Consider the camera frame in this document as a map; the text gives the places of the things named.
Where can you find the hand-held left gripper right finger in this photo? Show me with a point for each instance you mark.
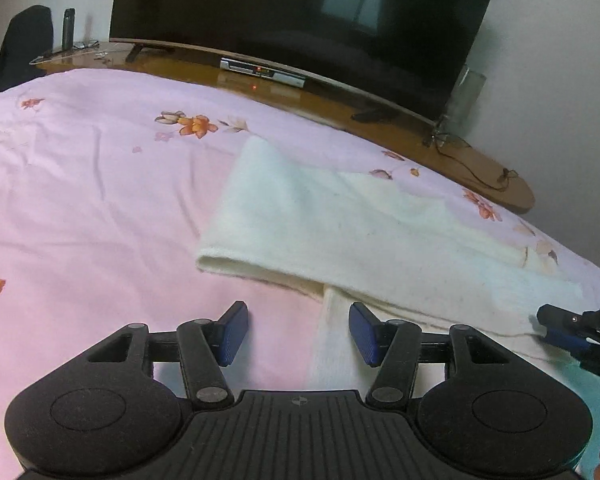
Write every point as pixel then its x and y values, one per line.
pixel 362 332

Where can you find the wooden television stand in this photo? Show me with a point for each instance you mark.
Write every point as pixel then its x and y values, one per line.
pixel 190 67

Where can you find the black flat screen television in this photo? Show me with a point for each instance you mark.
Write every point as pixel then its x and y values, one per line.
pixel 290 10

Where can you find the eyeglasses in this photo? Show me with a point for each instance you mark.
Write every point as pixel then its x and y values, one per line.
pixel 87 44

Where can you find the clear glass vase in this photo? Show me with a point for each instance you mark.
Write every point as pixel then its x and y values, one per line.
pixel 462 100

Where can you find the white towel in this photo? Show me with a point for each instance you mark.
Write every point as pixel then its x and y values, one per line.
pixel 360 230

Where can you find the black chair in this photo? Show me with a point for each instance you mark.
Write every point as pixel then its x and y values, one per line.
pixel 22 45

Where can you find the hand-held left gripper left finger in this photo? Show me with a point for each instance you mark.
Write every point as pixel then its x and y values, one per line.
pixel 232 332

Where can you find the silver set-top box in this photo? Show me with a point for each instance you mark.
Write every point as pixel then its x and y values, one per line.
pixel 260 72

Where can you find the pink floral bed sheet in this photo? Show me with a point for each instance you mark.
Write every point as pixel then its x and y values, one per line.
pixel 90 185

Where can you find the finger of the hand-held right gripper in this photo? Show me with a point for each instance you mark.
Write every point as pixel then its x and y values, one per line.
pixel 555 316
pixel 567 341

